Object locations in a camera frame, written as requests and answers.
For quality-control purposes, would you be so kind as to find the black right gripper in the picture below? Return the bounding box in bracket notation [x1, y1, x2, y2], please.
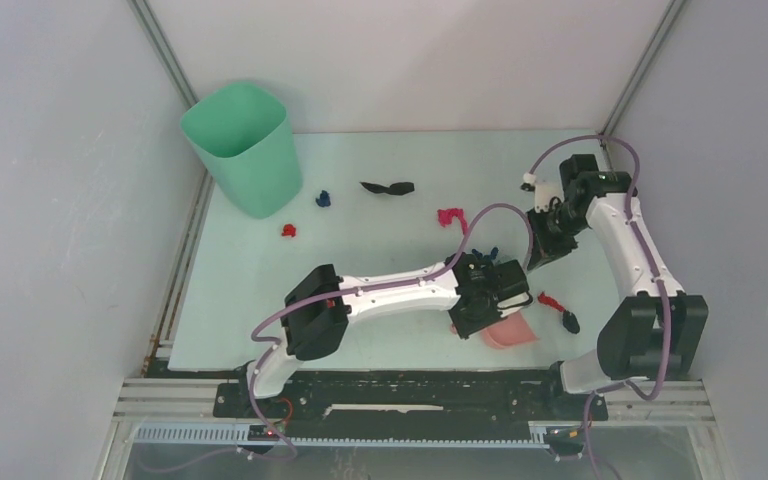
[525, 204, 588, 270]

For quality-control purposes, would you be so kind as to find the pink plastic dustpan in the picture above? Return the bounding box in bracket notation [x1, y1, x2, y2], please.
[470, 312, 539, 350]

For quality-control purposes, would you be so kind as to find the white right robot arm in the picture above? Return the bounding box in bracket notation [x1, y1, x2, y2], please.
[521, 154, 709, 418]

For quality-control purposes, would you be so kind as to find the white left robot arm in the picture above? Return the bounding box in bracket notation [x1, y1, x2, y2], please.
[237, 254, 534, 417]

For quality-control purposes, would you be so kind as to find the blue paper scrap centre right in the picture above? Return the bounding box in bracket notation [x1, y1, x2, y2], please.
[471, 247, 499, 261]

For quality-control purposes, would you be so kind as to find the red paper scrap front right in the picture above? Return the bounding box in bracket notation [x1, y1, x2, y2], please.
[537, 292, 566, 313]

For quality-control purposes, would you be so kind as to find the large pink paper scrap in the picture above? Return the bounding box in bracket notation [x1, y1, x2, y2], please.
[437, 208, 469, 236]

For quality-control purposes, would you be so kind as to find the dark paper scrap front right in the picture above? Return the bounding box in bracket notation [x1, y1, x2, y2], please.
[561, 310, 581, 335]

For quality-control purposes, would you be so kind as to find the black paper scrap rear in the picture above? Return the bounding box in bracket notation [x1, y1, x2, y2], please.
[360, 181, 415, 196]

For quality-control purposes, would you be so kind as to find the blue paper scrap near bin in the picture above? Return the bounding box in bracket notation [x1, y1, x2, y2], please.
[315, 190, 331, 208]

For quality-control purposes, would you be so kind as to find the red paper scrap near bin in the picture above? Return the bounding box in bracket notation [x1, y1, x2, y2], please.
[281, 224, 297, 238]

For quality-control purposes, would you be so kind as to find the green plastic waste bin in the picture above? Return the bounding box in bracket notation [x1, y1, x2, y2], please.
[180, 82, 303, 219]

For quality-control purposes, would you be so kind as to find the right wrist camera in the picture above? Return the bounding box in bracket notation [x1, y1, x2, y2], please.
[521, 172, 564, 213]

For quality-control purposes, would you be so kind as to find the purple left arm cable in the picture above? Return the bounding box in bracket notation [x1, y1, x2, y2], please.
[246, 202, 536, 461]

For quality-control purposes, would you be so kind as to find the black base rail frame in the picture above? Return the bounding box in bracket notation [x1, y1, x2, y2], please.
[213, 370, 608, 439]

